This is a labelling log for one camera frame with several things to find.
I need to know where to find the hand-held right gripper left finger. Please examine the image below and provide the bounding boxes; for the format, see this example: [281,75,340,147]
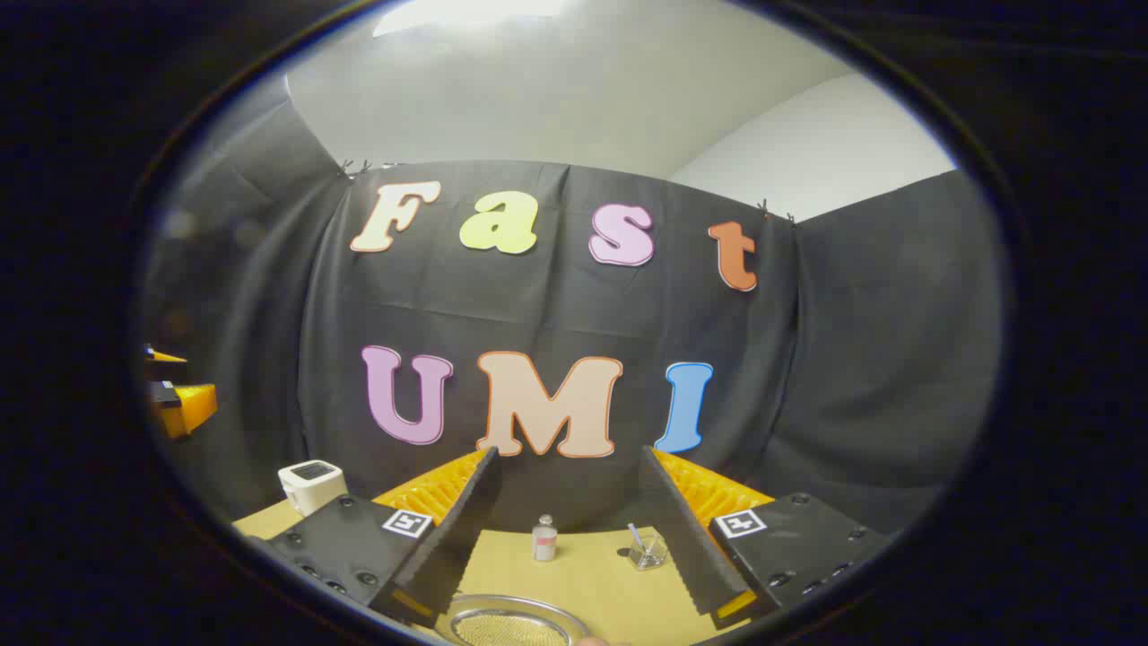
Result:
[265,446,503,629]

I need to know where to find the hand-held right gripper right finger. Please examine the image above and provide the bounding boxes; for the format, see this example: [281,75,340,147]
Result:
[640,445,891,631]

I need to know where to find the stainless steel pot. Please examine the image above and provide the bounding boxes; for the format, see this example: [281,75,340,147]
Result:
[433,592,597,646]

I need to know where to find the pile of soybeans in pot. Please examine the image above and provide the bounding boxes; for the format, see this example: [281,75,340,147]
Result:
[453,612,570,646]

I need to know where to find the clear glass cup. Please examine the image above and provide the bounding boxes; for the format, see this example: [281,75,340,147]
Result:
[628,529,669,572]

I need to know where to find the white toaster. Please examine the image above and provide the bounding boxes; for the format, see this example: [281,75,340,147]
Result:
[278,459,349,517]

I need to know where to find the ceiling light panel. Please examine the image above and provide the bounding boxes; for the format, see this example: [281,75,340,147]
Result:
[372,0,566,39]

